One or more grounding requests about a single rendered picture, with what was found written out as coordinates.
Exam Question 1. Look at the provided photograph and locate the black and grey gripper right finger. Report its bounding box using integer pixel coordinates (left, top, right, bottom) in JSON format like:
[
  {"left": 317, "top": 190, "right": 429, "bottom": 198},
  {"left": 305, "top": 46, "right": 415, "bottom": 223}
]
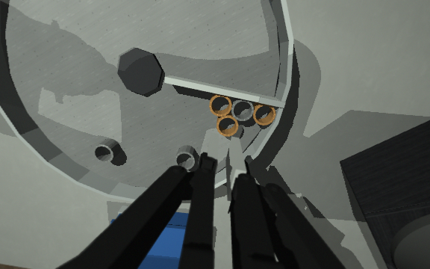
[{"left": 225, "top": 137, "right": 346, "bottom": 269}]

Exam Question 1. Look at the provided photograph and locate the bronze bushing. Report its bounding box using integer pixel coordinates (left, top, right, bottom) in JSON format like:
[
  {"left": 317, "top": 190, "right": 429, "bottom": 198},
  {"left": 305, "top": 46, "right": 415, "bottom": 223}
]
[
  {"left": 209, "top": 93, "right": 232, "bottom": 117},
  {"left": 252, "top": 102, "right": 276, "bottom": 126},
  {"left": 216, "top": 112, "right": 238, "bottom": 137}
]

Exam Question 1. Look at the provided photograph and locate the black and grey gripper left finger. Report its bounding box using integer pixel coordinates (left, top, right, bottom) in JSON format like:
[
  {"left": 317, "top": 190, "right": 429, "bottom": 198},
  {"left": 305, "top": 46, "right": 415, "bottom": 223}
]
[{"left": 55, "top": 132, "right": 219, "bottom": 269}]

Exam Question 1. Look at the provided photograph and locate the grey metal bushing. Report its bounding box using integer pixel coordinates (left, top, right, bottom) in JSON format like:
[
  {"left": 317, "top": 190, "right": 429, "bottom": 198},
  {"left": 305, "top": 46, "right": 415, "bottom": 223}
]
[
  {"left": 93, "top": 139, "right": 121, "bottom": 163},
  {"left": 231, "top": 98, "right": 254, "bottom": 121},
  {"left": 175, "top": 145, "right": 196, "bottom": 170}
]

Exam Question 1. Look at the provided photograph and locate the blue plastic crate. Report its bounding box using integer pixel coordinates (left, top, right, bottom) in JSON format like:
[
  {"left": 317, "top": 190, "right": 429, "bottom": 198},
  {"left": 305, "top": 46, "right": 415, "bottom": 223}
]
[{"left": 138, "top": 212, "right": 189, "bottom": 269}]

